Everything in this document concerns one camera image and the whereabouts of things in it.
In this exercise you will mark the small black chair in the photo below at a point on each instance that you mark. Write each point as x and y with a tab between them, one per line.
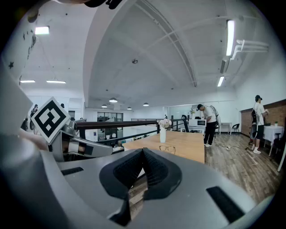
235	127

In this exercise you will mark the fluorescent tube ceiling light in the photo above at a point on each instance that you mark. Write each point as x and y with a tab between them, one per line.
220	81
27	81
230	38
55	81

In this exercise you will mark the white low cabinet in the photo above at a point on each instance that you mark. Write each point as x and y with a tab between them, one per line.
196	129

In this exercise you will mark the pink flower bouquet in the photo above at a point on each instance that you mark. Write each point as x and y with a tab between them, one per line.
165	123

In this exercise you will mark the white cloth covered table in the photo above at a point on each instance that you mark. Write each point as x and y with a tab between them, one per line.
273	132

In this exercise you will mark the ceiling air conditioner unit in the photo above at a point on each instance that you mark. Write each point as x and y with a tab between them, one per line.
224	64

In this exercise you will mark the black shelf cabinet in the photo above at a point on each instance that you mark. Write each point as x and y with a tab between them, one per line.
114	135

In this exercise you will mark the black head camera rig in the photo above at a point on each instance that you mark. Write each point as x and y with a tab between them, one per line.
114	3

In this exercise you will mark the round ceiling detector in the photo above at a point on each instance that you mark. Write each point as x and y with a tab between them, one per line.
134	61

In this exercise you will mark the brown eyeglasses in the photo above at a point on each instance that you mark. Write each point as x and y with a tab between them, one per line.
166	148

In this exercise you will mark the white ceiling pipes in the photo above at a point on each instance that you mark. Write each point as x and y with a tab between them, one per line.
252	43

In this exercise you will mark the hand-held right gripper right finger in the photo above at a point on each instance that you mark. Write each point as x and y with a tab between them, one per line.
161	174

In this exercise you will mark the person's left hand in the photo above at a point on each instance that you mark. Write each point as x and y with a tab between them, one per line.
81	149

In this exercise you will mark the green plant in vase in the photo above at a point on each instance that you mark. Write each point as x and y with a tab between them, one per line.
191	110

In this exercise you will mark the rectangular panel ceiling light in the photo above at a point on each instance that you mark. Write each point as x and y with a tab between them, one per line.
42	30

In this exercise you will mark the black metal railing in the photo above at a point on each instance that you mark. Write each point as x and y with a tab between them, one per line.
116	124

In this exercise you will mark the small white table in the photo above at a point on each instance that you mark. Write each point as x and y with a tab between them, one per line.
225	123

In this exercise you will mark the person's left forearm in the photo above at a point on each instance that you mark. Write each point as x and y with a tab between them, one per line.
31	137

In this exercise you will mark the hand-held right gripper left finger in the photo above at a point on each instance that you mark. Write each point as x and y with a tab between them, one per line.
125	172

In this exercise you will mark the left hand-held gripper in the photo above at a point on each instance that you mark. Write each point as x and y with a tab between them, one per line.
50	118

